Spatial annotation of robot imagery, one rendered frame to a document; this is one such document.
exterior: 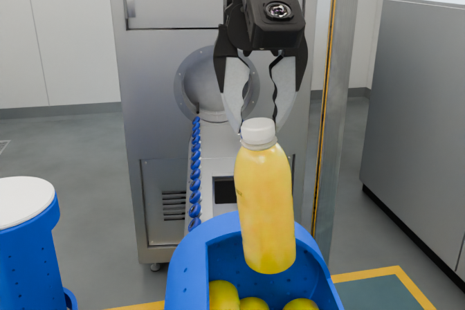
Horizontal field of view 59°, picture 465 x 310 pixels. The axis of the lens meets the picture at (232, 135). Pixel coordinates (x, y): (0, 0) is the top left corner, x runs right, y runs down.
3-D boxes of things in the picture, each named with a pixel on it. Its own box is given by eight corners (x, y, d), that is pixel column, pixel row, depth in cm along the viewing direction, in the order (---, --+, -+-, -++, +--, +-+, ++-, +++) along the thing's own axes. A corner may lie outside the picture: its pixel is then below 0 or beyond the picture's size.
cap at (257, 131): (263, 127, 49) (262, 113, 49) (282, 138, 46) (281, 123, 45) (235, 137, 48) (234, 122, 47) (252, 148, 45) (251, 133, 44)
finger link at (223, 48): (248, 93, 46) (263, 14, 43) (250, 97, 44) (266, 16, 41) (207, 86, 45) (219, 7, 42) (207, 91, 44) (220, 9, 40)
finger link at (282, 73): (291, 113, 52) (284, 41, 48) (302, 131, 47) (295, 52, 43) (267, 117, 52) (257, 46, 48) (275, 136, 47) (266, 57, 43)
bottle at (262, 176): (277, 234, 58) (267, 119, 51) (307, 261, 53) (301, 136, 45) (234, 254, 56) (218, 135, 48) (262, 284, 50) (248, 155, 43)
